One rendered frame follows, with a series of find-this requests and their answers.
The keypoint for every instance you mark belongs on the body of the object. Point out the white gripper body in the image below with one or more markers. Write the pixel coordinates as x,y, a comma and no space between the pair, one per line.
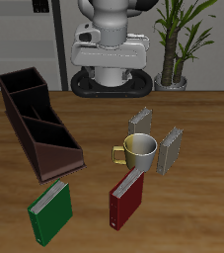
110,56

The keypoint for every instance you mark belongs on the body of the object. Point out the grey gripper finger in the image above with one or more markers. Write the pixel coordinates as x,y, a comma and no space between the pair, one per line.
127,74
91,72

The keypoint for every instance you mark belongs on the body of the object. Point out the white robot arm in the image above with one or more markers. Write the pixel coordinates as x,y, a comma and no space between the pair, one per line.
110,19

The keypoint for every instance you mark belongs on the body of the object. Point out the pale yellow-grey book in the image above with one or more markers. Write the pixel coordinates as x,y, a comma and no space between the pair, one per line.
170,153
143,122

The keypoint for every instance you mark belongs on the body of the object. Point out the dark brown desk caddy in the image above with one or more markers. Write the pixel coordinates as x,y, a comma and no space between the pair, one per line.
47,145

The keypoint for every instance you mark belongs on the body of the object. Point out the red book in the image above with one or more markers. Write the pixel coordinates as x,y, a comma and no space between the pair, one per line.
128,201

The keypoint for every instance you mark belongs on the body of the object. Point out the green book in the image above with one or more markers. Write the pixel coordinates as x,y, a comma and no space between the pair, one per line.
52,215

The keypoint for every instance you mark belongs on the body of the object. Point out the pot plant in white pot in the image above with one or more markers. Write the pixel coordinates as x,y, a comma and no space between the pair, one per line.
168,56

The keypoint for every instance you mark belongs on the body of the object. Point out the yellow and white mug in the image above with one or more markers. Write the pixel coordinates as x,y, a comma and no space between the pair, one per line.
143,151

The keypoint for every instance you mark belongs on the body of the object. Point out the flat black base plate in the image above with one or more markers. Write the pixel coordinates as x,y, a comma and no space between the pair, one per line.
80,87

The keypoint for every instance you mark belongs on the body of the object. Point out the dark vertical wall post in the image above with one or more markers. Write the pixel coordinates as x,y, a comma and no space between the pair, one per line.
60,42

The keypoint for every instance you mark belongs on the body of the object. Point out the grey wall shelf unit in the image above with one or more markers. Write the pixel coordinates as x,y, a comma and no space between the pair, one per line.
18,36

